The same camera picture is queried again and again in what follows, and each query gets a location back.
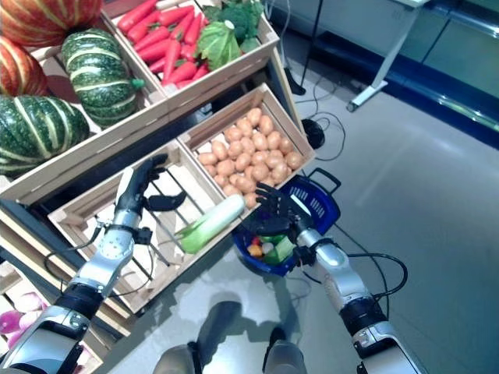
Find black round floor base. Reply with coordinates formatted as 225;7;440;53
302;118;325;149

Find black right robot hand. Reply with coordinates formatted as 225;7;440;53
244;182;315;238

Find silver left robot leg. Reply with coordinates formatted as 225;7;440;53
155;342;203;374

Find orange striped pumpkin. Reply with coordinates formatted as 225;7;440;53
0;35;50;97
0;0;104;48

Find wooden display shelf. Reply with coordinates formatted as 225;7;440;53
0;0;309;340

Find dark green leafy greens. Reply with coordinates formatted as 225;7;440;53
202;0;266;54

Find red carrot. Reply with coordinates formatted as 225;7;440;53
161;38;182;85
117;0;159;34
126;11;161;44
157;5;195;27

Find black tripod stand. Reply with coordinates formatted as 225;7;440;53
284;0;325;97

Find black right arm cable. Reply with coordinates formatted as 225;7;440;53
346;252;409;311

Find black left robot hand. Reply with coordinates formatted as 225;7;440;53
115;153;188;215

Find white desk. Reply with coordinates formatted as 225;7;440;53
346;0;430;114

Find round green cabbage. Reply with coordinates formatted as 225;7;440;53
194;19;242;72

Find purple white turnip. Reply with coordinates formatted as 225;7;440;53
19;292;48;312
0;310;23;334
19;310;44;328

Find blue plastic shopping basket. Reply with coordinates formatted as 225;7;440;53
232;174;342;277

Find green striped pumpkin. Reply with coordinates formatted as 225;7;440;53
0;95;91;178
61;27;146;128

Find napa cabbage toy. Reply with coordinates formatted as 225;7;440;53
174;193;246;255
264;235;296;263

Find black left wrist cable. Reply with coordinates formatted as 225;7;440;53
43;224;114;301

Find black looped floor cable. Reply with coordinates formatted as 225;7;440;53
310;112;347;163

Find red vegetables in top crate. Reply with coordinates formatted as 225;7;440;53
163;61;198;85

